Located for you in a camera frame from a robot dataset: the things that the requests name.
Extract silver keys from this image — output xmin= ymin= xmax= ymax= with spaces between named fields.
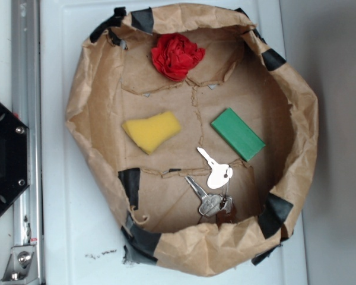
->
xmin=185 ymin=147 xmax=234 ymax=218

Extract brown paper bag tray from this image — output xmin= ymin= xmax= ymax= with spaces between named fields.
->
xmin=66 ymin=4 xmax=319 ymax=276

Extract yellow sponge piece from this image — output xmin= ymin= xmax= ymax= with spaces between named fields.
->
xmin=122 ymin=111 xmax=182 ymax=154

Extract green rectangular block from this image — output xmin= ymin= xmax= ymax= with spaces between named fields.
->
xmin=211 ymin=107 xmax=265 ymax=162

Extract red crumpled tissue paper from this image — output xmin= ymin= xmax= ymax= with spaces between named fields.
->
xmin=151 ymin=33 xmax=205 ymax=82

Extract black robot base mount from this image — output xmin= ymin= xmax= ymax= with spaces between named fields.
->
xmin=0 ymin=102 xmax=29 ymax=217

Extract aluminium extrusion rail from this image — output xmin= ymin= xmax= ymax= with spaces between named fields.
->
xmin=11 ymin=1 xmax=45 ymax=284

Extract metal corner bracket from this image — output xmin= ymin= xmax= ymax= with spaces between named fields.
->
xmin=1 ymin=245 xmax=38 ymax=284

